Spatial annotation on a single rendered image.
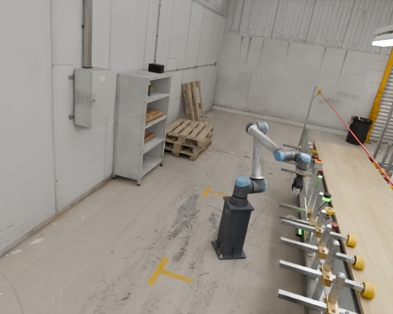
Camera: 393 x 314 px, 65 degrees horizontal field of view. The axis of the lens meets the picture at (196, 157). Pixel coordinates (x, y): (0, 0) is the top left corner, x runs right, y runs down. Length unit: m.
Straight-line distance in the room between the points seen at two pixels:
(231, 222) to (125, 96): 2.21
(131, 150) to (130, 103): 0.67
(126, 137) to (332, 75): 7.20
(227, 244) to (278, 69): 7.50
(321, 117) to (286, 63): 1.99
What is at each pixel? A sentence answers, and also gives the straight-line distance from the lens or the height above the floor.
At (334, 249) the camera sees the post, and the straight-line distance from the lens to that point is 1.97.
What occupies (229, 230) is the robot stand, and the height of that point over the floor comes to 0.34.
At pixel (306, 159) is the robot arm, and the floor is 1.33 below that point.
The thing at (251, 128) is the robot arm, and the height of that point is 1.39.
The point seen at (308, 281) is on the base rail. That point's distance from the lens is 2.37.
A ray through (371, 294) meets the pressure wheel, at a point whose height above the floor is 0.95.
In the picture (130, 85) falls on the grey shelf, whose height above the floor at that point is 1.42.
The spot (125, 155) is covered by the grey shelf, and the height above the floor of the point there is 0.42.
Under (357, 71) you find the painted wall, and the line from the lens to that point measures 10.29.
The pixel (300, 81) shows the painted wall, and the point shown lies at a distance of 10.14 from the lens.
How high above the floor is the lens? 2.11
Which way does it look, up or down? 21 degrees down
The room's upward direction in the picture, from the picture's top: 9 degrees clockwise
